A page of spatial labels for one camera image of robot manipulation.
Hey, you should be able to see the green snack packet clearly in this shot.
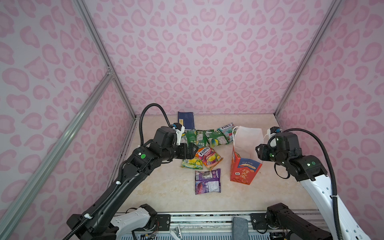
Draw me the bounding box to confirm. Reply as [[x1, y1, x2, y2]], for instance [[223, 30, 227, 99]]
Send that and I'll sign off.
[[205, 130, 228, 148], [181, 129, 209, 148]]

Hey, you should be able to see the yellow green candy packet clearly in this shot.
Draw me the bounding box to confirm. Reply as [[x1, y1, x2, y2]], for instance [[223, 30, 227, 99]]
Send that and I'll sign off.
[[181, 158, 203, 170]]

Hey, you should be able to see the purple snack packet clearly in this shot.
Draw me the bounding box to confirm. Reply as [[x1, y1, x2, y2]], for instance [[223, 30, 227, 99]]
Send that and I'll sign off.
[[195, 169, 221, 195]]

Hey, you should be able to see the red white paper bag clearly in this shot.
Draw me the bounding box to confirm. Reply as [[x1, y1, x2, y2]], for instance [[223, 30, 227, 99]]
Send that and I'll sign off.
[[230, 126, 264, 185]]

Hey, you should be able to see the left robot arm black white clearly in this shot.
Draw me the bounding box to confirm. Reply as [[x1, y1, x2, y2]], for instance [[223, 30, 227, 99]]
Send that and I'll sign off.
[[64, 126, 198, 240]]

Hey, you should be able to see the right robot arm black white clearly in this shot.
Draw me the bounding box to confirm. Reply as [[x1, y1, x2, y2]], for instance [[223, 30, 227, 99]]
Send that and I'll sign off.
[[256, 127, 370, 240]]

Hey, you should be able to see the pink Fox's candy packet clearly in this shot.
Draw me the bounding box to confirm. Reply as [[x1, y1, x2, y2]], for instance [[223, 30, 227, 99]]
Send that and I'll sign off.
[[196, 147, 223, 171]]

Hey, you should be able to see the mint Fox's candy packet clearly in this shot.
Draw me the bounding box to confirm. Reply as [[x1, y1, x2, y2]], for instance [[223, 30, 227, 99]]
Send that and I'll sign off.
[[217, 123, 236, 143]]

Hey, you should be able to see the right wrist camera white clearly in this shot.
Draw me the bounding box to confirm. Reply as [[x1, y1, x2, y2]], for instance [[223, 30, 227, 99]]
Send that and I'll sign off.
[[267, 127, 282, 148]]

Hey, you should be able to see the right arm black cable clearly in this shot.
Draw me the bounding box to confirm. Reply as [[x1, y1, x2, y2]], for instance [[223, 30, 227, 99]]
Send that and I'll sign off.
[[281, 128, 344, 240]]

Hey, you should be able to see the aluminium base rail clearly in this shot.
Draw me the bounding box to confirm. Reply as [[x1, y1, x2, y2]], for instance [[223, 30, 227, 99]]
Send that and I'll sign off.
[[113, 209, 331, 240]]

